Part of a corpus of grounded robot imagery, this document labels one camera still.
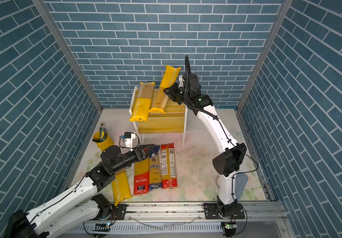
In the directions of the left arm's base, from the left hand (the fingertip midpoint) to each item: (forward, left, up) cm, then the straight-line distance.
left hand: (156, 149), depth 70 cm
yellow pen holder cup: (+12, +35, -16) cm, 41 cm away
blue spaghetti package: (-6, +2, -22) cm, 23 cm away
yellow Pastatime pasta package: (-11, +20, -21) cm, 31 cm away
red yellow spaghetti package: (-5, +10, -22) cm, 25 cm away
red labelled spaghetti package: (-3, -6, -22) cm, 22 cm away
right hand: (+25, -3, +16) cm, 30 cm away
